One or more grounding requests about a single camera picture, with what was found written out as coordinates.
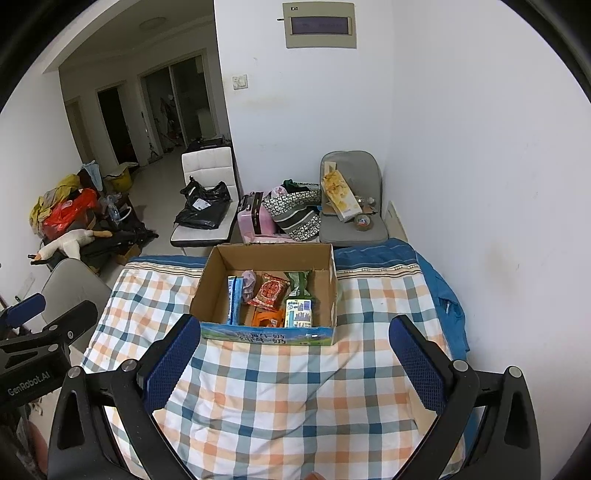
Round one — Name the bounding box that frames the white leather chair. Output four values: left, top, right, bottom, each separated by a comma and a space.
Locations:
170, 138, 241, 248

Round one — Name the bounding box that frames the yellow bag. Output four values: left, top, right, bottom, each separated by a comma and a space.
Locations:
30, 174, 82, 227

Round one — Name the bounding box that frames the white blue milk carton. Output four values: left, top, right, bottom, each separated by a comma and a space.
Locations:
284, 298, 314, 329

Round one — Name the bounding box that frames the red snack packet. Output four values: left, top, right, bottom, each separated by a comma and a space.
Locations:
247, 273, 289, 311

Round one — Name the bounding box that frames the yellow bin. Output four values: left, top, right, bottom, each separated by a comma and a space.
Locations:
104, 164, 140, 193

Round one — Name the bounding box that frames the grey plastic chair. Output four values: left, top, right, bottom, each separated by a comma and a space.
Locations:
41, 257, 113, 356

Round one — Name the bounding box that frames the person's left hand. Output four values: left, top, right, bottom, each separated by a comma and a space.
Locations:
0, 405, 49, 480

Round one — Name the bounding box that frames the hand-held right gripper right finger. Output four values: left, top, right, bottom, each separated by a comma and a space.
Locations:
388, 314, 542, 480

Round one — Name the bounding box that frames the beige electrical panel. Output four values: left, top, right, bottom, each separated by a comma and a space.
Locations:
283, 1, 358, 49

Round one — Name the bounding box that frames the green snack packet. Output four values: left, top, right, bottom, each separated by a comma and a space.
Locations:
284, 271, 314, 301

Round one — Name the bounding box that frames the plaid blanket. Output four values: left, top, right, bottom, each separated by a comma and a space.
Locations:
81, 265, 467, 480

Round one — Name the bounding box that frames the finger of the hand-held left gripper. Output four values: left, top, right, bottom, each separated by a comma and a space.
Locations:
0, 299, 99, 356
0, 292, 47, 334

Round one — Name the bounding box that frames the orange snack packet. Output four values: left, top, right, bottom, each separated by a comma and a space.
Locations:
252, 307, 286, 328

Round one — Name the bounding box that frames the yellow carton box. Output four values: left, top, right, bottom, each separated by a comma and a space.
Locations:
322, 159, 363, 223

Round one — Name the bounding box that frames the patterned tote bag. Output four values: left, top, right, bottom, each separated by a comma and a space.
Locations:
262, 181, 322, 243

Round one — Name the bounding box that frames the red plastic bag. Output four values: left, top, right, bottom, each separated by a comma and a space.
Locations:
42, 188, 100, 239

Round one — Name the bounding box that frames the grey padded chair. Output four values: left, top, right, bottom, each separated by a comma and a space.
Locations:
318, 151, 390, 245

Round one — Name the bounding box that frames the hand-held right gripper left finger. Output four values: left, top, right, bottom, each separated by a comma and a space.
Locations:
46, 314, 202, 480

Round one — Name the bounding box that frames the long blue packet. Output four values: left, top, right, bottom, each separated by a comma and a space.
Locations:
226, 275, 245, 325

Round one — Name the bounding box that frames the white goose plush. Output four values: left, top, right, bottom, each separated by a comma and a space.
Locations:
31, 228, 114, 267

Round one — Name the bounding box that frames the cardboard box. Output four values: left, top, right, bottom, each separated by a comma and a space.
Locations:
189, 243, 339, 347

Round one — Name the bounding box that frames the black plastic bag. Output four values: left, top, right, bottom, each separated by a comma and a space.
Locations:
174, 176, 232, 230

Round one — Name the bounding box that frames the sliding glass door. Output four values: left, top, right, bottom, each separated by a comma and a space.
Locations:
140, 54, 228, 163

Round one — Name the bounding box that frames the pink suitcase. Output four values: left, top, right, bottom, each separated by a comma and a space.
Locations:
236, 191, 296, 244

